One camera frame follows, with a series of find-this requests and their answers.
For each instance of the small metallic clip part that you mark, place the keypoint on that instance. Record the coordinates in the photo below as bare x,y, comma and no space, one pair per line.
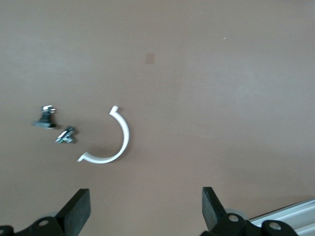
65,135

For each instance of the white drawer cabinet housing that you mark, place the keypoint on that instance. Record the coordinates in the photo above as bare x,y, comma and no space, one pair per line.
290,214

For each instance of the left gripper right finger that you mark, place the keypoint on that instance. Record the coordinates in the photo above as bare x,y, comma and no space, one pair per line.
214,211

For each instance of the black mounting collar part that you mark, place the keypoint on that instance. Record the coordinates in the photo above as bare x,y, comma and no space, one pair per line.
45,120

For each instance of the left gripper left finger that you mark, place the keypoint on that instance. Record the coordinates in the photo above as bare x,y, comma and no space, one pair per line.
71,211

